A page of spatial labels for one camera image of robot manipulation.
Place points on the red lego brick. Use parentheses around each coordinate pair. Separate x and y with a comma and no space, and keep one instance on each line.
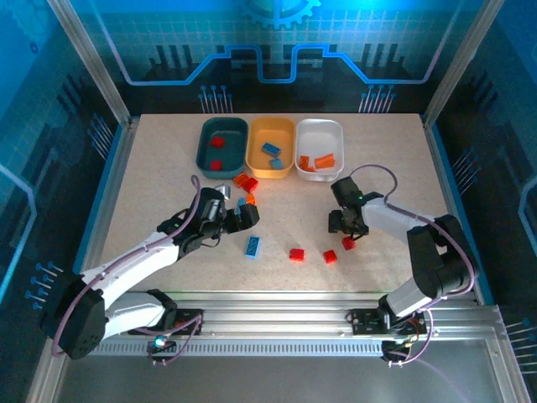
(217,142)
(296,254)
(251,185)
(348,244)
(215,165)
(330,257)

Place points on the small orange lego brick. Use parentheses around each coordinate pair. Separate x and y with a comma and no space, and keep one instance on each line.
(309,168)
(251,198)
(303,160)

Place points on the long blue lego brick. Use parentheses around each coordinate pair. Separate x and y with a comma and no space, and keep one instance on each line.
(252,247)
(271,148)

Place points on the long orange lego brick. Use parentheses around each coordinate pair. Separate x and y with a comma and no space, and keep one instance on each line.
(325,161)

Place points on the small blue lego brick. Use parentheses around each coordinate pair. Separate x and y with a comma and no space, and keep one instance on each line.
(275,163)

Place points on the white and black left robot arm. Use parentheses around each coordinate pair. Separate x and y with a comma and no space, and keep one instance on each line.
(134,262)

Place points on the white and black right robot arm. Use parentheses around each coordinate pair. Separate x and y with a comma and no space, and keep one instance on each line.
(382,218)

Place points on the white plastic container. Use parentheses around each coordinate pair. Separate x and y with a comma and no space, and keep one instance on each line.
(319,138)

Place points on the teal plastic container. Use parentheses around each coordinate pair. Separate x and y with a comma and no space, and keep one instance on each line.
(230,142)

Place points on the yellow plastic container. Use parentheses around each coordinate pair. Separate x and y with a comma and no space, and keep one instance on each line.
(268,130)

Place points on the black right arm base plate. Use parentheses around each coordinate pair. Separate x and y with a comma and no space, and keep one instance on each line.
(365,323)

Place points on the aluminium side rail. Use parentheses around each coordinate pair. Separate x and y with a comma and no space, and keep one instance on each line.
(441,168)
(118,163)

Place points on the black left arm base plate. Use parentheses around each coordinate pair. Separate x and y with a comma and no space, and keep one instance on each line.
(186,315)

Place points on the aluminium rail beam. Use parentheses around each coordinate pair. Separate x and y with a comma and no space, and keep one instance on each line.
(272,319)

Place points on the aluminium frame post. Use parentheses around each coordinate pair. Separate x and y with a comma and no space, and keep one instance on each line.
(92,63)
(461,63)

